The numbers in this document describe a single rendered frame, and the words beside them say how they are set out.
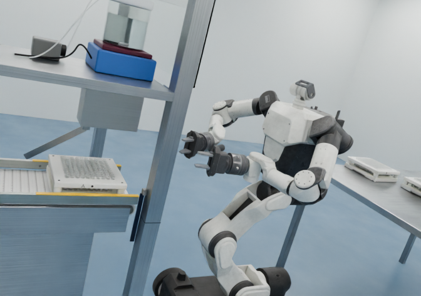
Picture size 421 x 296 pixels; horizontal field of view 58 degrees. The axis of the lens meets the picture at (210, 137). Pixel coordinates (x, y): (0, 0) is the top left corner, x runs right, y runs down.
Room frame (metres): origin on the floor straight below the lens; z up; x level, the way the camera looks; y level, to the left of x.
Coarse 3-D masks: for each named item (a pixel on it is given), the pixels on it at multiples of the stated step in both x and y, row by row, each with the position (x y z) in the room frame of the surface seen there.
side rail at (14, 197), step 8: (0, 192) 1.04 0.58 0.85; (8, 192) 1.06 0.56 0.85; (16, 192) 1.07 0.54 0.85; (0, 200) 1.04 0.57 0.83; (8, 200) 1.05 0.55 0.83; (16, 200) 1.06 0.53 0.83; (24, 200) 1.07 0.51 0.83; (32, 200) 1.08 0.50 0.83; (40, 200) 1.09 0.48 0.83; (48, 200) 1.10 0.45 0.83; (56, 200) 1.12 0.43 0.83; (64, 200) 1.13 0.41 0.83; (72, 200) 1.14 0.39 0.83; (80, 200) 1.15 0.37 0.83; (88, 200) 1.17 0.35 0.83; (96, 200) 1.18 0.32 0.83; (104, 200) 1.19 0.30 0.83; (112, 200) 1.21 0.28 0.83; (120, 200) 1.22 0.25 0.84; (128, 200) 1.24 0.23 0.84; (136, 200) 1.25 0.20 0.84
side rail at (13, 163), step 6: (0, 162) 1.27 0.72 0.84; (6, 162) 1.28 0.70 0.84; (12, 162) 1.28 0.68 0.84; (18, 162) 1.30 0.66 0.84; (24, 162) 1.31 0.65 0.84; (30, 162) 1.32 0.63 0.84; (36, 162) 1.33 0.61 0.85; (42, 162) 1.34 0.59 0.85; (24, 168) 1.31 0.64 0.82; (30, 168) 1.32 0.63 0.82; (36, 168) 1.33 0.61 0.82; (42, 168) 1.34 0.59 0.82; (120, 168) 1.49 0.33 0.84
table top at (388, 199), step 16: (336, 176) 2.19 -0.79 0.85; (352, 176) 2.28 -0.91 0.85; (400, 176) 2.62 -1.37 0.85; (416, 176) 2.75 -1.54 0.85; (352, 192) 2.01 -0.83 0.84; (368, 192) 2.05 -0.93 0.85; (384, 192) 2.13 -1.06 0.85; (400, 192) 2.22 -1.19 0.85; (384, 208) 1.84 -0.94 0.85; (400, 208) 1.90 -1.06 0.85; (416, 208) 1.98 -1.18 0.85; (400, 224) 1.74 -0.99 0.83; (416, 224) 1.73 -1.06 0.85
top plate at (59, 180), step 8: (48, 160) 1.32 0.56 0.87; (56, 160) 1.30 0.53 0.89; (112, 160) 1.44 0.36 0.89; (56, 168) 1.23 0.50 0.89; (112, 168) 1.36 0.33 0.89; (56, 176) 1.17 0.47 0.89; (64, 176) 1.19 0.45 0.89; (80, 176) 1.22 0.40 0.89; (120, 176) 1.31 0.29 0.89; (56, 184) 1.13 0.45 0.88; (64, 184) 1.14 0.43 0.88; (72, 184) 1.16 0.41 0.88; (80, 184) 1.17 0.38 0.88; (88, 184) 1.18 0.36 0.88; (96, 184) 1.20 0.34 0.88; (104, 184) 1.21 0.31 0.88; (112, 184) 1.22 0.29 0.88; (120, 184) 1.24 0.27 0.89
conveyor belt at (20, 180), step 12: (0, 180) 1.18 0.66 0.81; (12, 180) 1.20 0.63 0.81; (24, 180) 1.23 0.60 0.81; (36, 180) 1.25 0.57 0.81; (24, 192) 1.15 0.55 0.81; (48, 192) 1.19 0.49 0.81; (60, 204) 1.14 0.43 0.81; (72, 204) 1.16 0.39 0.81; (84, 204) 1.18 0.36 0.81; (96, 204) 1.20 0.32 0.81; (108, 204) 1.22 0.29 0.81; (120, 204) 1.24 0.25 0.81; (132, 204) 1.26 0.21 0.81
